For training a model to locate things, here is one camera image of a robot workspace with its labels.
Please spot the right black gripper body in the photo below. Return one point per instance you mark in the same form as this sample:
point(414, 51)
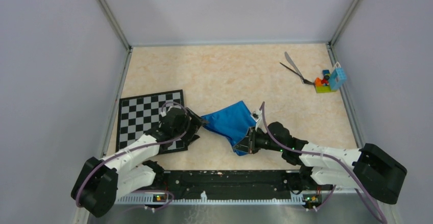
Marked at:
point(262, 140)

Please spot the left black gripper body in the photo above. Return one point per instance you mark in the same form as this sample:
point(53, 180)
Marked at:
point(192, 129)

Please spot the blue satin napkin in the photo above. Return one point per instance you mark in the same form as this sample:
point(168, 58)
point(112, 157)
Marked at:
point(232, 122)

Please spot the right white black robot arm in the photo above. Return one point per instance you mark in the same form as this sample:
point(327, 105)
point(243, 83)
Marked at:
point(369, 168)

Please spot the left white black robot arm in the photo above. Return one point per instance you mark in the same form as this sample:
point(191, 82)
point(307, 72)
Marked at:
point(125, 165)

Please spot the black white checkerboard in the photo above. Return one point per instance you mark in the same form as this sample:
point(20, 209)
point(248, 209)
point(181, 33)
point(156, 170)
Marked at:
point(138, 114)

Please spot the colourful toy block set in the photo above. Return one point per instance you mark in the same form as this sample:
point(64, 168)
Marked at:
point(331, 81)

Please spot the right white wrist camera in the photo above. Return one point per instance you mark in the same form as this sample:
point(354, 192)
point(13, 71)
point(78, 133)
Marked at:
point(257, 116)

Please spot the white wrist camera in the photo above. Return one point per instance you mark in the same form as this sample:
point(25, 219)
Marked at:
point(164, 111)
point(257, 116)

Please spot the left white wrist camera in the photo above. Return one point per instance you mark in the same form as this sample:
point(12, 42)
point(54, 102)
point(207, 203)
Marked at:
point(164, 111)

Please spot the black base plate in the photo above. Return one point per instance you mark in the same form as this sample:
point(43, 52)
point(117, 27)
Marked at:
point(235, 184)

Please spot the aluminium front rail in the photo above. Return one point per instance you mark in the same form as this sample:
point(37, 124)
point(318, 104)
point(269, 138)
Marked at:
point(306, 201)

